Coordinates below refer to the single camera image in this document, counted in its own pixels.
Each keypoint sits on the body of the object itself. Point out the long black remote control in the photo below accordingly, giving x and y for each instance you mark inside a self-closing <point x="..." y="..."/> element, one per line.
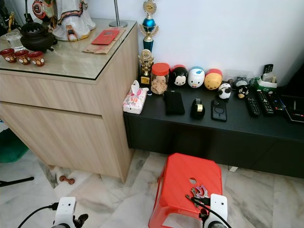
<point x="265" y="103"/>

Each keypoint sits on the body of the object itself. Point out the small black plush toy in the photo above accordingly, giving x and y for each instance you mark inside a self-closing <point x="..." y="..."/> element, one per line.
<point x="242" y="91"/>

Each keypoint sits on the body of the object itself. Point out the clear glass cup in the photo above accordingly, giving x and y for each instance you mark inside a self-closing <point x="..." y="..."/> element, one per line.
<point x="13" y="40"/>

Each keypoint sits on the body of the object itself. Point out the bunch of keys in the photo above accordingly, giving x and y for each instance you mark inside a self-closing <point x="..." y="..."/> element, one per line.
<point x="198" y="193"/>

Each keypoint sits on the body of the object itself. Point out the metal lamp stand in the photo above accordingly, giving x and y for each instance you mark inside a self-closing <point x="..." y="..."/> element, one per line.
<point x="118" y="22"/>

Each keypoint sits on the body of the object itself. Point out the brown paper sheet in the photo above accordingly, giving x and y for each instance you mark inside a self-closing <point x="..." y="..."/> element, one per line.
<point x="92" y="48"/>

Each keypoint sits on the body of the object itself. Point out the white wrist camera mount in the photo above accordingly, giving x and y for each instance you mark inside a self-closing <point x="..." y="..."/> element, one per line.
<point x="219" y="204"/>
<point x="65" y="209"/>

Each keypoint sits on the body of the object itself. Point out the red plastic stool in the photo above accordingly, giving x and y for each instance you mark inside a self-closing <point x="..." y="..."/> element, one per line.
<point x="180" y="171"/>

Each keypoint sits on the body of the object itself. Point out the small wooden figurine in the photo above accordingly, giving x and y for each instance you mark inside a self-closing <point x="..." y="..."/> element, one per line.
<point x="10" y="21"/>

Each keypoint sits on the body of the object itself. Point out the yellow bear plush toy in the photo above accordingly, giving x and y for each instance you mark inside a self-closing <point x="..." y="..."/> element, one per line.
<point x="213" y="80"/>

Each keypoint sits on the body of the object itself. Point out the small gold trophy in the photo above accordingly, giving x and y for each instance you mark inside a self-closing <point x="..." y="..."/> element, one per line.
<point x="145" y="62"/>

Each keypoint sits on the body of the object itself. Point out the clear plastic box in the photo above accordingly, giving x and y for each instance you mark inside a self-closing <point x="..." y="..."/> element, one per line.
<point x="240" y="76"/>

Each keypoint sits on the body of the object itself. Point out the short black remote control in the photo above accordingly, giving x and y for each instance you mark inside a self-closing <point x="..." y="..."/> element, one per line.
<point x="253" y="107"/>

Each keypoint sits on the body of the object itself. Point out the green white box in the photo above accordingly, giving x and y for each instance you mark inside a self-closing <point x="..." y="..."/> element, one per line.
<point x="267" y="85"/>

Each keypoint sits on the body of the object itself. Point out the upright black remote control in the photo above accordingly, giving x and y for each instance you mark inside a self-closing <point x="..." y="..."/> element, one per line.
<point x="268" y="70"/>

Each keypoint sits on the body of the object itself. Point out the small panda plush toy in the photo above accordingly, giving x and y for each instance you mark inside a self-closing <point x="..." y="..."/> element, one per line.
<point x="224" y="91"/>

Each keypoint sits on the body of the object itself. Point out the light wooden cabinet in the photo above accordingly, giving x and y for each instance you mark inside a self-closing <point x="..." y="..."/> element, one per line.
<point x="66" y="118"/>

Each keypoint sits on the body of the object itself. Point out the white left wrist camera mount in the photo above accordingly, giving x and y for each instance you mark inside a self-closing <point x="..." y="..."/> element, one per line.
<point x="65" y="209"/>

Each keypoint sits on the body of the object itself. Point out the red envelope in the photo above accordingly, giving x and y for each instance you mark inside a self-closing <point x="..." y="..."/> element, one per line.
<point x="105" y="37"/>

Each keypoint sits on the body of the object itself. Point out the white porcelain statue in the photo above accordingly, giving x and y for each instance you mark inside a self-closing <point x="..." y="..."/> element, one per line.
<point x="73" y="19"/>

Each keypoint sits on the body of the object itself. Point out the small red cup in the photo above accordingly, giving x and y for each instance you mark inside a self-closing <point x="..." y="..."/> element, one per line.
<point x="36" y="59"/>
<point x="22" y="57"/>
<point x="7" y="55"/>

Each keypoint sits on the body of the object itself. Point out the white blue plush toy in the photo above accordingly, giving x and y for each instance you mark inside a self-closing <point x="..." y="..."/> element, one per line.
<point x="196" y="78"/>

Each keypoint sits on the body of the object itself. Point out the black electronic device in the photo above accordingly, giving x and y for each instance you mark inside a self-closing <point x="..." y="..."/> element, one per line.
<point x="294" y="109"/>

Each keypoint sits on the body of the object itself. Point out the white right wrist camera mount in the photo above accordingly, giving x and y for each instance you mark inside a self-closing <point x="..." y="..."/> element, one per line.
<point x="219" y="204"/>

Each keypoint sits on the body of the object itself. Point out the black low console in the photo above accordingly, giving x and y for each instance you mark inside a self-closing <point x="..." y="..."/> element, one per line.
<point x="209" y="140"/>

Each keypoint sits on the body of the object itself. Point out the black mouse plush toy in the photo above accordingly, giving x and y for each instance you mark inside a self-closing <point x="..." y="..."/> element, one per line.
<point x="179" y="77"/>

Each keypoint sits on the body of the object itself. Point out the black wallet case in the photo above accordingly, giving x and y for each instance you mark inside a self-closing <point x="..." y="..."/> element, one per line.
<point x="174" y="103"/>

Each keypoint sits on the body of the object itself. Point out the black tape dispenser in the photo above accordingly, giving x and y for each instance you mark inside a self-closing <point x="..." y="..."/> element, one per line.
<point x="197" y="109"/>

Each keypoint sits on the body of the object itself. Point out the black incense burner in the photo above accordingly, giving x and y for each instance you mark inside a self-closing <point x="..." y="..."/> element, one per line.
<point x="37" y="39"/>

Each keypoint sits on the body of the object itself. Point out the tall blue gold trophy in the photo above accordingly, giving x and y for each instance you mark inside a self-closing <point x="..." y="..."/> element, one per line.
<point x="148" y="24"/>

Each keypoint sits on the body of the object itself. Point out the pink floral tissue pack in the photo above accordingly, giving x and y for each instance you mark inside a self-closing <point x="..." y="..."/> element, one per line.
<point x="135" y="100"/>

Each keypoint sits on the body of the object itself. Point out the clear jar with red lid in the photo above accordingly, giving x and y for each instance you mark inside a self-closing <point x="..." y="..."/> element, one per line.
<point x="160" y="81"/>

